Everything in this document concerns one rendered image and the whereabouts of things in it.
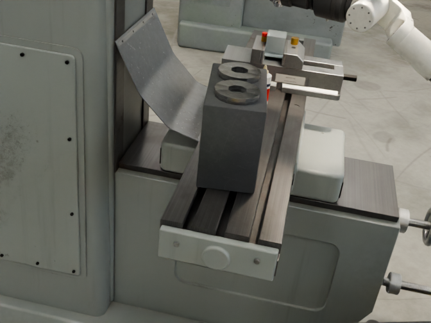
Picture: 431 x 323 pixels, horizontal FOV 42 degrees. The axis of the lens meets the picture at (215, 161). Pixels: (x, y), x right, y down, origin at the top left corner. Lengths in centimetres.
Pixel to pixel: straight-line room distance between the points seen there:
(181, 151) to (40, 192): 42
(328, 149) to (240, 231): 61
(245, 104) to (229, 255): 28
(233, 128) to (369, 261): 70
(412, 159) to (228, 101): 246
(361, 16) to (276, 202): 46
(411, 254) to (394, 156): 89
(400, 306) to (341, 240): 87
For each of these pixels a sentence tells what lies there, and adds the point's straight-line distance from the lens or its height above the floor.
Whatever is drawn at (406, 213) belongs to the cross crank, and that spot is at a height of 66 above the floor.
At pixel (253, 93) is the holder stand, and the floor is 113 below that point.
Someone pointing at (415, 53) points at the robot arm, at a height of 117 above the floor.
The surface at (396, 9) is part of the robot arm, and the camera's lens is 139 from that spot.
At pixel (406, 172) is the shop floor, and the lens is 330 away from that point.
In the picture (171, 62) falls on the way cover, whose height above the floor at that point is 95.
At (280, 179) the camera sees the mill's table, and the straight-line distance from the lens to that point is 121.
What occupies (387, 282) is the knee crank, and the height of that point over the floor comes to 51.
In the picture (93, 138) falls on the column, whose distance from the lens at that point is 151.
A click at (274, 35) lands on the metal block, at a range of 162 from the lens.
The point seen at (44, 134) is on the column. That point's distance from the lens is 155.
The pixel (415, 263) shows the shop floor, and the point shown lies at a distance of 265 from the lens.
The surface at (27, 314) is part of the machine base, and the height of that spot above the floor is 18.
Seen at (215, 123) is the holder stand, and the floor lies 108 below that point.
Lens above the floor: 157
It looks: 31 degrees down
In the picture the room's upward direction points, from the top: 6 degrees clockwise
